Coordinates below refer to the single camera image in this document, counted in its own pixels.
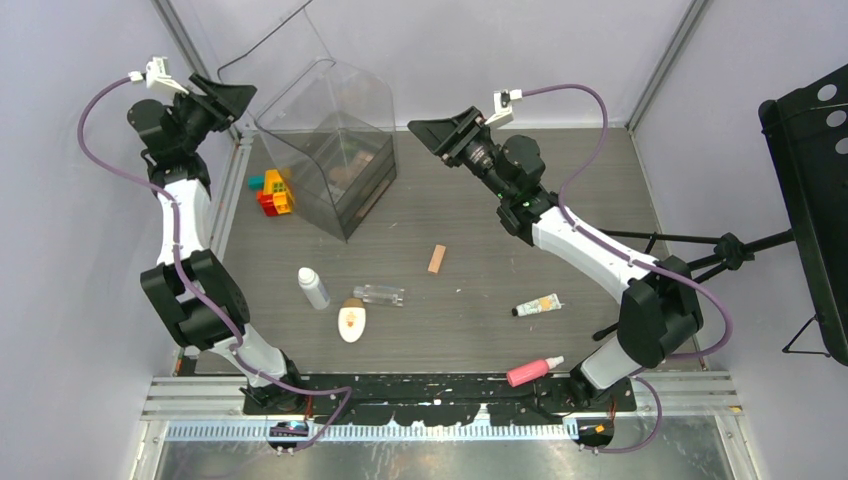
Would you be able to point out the colourful toy block stack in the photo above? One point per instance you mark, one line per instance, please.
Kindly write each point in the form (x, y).
(272, 193)

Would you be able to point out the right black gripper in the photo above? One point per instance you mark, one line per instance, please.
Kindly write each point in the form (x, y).
(443, 136)

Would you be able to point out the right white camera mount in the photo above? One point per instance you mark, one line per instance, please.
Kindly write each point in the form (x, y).
(503, 107)

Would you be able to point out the small printed cream tube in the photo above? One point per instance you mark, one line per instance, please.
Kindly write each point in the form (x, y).
(540, 305)

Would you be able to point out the clear small bottle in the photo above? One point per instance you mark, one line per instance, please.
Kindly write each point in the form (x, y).
(380, 295)

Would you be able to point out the black perforated panel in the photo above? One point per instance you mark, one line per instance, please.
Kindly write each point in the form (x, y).
(806, 134)

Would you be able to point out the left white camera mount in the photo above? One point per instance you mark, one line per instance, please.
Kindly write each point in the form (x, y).
(157, 78)

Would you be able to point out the peach concealer stick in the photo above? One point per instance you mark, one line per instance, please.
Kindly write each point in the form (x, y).
(436, 259)

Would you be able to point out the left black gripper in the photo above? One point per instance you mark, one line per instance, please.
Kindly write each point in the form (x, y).
(229, 101)

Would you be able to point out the clear acrylic drawer organizer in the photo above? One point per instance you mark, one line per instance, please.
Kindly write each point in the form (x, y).
(328, 126)

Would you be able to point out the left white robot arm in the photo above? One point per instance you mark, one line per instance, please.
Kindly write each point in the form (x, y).
(197, 300)

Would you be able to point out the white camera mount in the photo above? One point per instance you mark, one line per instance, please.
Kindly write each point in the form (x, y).
(503, 107)
(157, 78)

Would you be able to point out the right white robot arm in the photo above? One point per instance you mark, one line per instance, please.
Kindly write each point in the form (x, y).
(611, 265)

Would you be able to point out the black tripod stand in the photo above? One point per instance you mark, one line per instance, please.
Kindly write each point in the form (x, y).
(729, 248)

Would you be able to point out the pink spray bottle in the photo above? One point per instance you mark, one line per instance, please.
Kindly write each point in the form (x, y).
(533, 370)

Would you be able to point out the white cylindrical bottle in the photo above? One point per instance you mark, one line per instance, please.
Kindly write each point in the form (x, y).
(313, 288)

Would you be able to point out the white oval compact case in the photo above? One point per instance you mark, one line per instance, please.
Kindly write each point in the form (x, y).
(351, 320)

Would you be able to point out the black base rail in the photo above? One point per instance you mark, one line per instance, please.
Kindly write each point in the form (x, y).
(434, 399)

